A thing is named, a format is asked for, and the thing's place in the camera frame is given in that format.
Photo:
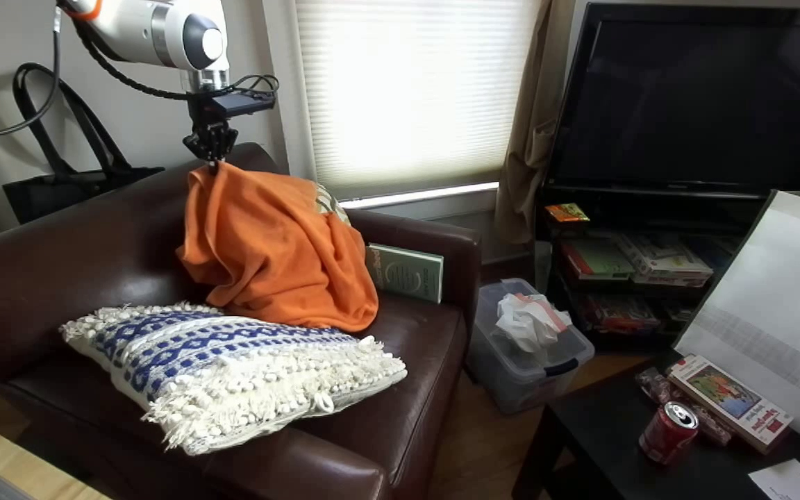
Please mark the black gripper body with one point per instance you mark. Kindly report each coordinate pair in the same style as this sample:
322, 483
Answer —
208, 115

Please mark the orange towel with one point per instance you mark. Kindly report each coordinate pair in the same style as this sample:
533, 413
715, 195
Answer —
275, 251

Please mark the brown leather sofa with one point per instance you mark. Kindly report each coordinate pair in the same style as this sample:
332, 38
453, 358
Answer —
400, 390

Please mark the black tote bag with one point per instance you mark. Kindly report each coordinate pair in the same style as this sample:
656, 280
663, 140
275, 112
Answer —
57, 195

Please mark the white window blind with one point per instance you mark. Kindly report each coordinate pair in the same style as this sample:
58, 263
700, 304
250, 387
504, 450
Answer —
418, 83

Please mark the blue white fringed pillow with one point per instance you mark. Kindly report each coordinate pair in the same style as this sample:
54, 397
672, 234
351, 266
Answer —
222, 370

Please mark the beige curtain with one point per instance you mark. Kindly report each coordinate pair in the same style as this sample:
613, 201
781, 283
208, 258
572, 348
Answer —
533, 140

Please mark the orange sticky note pad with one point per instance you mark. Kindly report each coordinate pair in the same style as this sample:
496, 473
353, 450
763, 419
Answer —
568, 212

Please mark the crumpled white plastic bag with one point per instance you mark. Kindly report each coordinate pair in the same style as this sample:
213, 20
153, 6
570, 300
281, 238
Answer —
529, 319

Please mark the black TV stand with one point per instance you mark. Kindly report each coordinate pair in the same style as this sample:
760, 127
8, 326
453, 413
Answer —
557, 277

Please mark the light wooden table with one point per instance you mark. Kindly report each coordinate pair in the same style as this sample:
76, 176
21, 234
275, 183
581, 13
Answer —
11, 454

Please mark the clear plastic storage bin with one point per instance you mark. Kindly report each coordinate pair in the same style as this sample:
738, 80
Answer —
520, 376

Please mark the red green book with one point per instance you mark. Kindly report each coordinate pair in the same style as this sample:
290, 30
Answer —
595, 262

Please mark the dark red book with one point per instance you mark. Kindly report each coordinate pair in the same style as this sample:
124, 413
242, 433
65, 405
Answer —
622, 315

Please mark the stack of books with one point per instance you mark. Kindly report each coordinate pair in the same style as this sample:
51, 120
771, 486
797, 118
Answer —
672, 263

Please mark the black television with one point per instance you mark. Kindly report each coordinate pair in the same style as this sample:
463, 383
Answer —
695, 93

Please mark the black coffee table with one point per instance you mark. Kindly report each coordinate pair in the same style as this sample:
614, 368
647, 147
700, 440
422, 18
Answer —
603, 445

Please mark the red soda can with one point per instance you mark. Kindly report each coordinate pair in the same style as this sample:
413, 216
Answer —
667, 433

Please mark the white red game box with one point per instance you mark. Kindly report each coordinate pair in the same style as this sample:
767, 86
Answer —
729, 397

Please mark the large white paper bag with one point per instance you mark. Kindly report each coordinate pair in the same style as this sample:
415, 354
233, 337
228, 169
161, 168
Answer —
778, 306

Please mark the white paper card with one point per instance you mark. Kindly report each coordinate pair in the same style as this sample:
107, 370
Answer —
790, 481

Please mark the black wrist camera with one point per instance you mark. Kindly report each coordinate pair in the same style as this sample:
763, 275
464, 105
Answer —
249, 97

